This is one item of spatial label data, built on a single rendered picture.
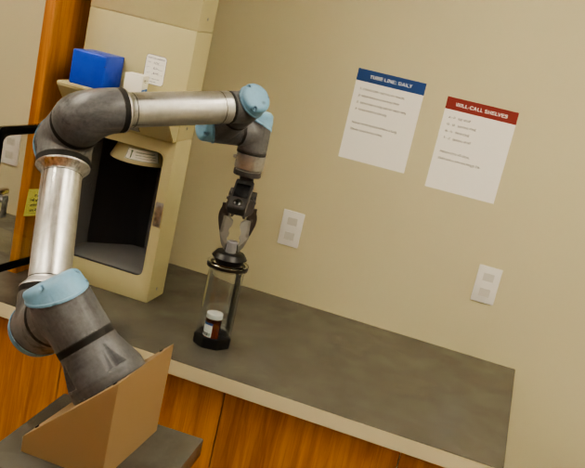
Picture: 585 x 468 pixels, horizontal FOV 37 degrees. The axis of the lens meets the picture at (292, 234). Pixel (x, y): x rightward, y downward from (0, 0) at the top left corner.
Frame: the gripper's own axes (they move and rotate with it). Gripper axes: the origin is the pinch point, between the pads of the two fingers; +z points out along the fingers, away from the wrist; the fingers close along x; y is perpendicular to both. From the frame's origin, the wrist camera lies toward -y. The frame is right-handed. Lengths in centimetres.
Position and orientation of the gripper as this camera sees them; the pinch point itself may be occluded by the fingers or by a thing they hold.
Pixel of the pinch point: (231, 246)
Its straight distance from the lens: 222.5
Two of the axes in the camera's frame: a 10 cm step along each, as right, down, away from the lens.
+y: 0.3, -2.4, 9.7
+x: -9.8, -2.1, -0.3
